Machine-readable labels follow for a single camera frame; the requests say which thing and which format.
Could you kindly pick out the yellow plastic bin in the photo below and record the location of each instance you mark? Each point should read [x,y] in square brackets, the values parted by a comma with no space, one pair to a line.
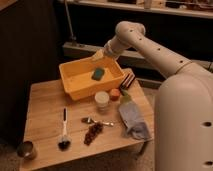
[77,76]

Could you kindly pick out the metal cup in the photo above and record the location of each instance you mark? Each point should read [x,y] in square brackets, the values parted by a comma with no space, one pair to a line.
[27,150]

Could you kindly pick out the metal shelf rail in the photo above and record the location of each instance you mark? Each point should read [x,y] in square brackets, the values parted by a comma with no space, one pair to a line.
[128,58]

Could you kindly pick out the striped dark block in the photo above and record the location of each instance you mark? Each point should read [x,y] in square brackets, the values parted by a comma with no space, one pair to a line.
[128,80]

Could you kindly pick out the teal sponge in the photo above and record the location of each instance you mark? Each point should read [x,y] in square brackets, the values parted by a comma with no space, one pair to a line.
[98,74]

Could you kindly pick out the green bottle top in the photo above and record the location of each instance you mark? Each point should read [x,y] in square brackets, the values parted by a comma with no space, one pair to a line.
[125,97]

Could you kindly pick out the small orange apple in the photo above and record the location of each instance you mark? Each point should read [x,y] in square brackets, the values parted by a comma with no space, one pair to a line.
[114,94]

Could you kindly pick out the white plastic cup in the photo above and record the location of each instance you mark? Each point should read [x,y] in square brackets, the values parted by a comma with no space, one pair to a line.
[102,100]

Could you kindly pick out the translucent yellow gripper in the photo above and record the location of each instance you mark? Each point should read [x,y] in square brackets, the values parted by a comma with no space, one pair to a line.
[98,55]

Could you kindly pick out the grey blue cloth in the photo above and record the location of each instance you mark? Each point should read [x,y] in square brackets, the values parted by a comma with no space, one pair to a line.
[133,120]

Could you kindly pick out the bunch of dark grapes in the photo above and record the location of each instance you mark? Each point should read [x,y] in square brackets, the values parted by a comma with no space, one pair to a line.
[93,132]

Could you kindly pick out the wooden table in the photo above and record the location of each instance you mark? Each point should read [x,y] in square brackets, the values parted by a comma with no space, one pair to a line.
[44,125]

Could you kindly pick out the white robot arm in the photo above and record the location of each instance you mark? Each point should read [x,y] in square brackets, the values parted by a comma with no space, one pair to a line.
[183,113]

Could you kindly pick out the metal spoon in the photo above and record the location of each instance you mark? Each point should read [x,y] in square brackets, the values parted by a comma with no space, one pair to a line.
[89,120]

